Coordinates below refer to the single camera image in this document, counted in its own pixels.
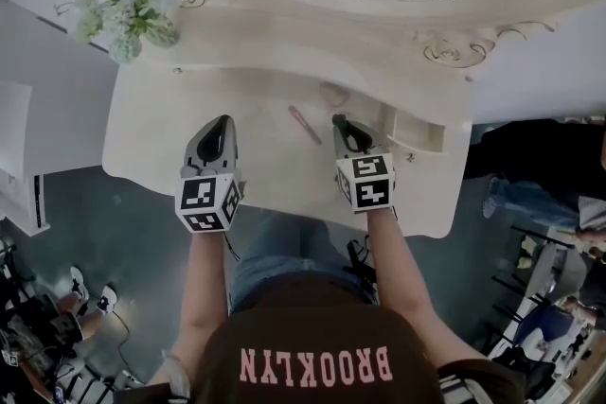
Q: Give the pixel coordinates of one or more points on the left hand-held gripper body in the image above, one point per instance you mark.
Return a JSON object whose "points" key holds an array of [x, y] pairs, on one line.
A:
{"points": [[203, 198]]}

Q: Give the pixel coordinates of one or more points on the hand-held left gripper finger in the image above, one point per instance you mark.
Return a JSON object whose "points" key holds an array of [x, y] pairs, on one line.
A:
{"points": [[191, 153], [232, 156]]}

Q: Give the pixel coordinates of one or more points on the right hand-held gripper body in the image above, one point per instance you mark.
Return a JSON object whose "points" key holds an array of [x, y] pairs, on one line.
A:
{"points": [[369, 184]]}

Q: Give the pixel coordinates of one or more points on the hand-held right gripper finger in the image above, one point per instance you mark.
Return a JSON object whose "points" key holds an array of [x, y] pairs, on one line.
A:
{"points": [[340, 142], [376, 142]]}

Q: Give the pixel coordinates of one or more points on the pink lipstick pen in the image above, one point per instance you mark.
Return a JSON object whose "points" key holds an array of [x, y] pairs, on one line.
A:
{"points": [[303, 123]]}

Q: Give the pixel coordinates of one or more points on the person's left forearm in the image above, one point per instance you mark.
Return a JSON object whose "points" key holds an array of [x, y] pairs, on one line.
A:
{"points": [[203, 288]]}

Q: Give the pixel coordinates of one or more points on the person's right forearm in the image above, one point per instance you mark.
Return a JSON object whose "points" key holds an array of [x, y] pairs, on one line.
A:
{"points": [[402, 284]]}

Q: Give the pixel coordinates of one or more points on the cream ornate dressing table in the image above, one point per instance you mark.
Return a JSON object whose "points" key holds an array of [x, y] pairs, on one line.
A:
{"points": [[156, 123]]}

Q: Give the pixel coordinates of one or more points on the black waist pack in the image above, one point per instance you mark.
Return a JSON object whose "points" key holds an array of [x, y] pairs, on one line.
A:
{"points": [[362, 269]]}

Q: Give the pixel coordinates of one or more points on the person's legs in jeans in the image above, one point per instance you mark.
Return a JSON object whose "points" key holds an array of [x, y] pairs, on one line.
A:
{"points": [[289, 251]]}

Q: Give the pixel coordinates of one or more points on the green ribbed vase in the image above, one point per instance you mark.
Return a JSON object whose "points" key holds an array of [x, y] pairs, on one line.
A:
{"points": [[163, 33]]}

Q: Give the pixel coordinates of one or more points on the person's brown printed t-shirt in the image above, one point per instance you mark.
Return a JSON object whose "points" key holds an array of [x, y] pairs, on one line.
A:
{"points": [[317, 326]]}

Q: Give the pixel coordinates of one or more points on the small white side table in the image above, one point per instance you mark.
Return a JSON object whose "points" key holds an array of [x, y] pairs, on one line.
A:
{"points": [[19, 184]]}

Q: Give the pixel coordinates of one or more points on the black metal chair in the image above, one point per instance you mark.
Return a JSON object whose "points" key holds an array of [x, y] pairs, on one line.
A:
{"points": [[530, 298]]}

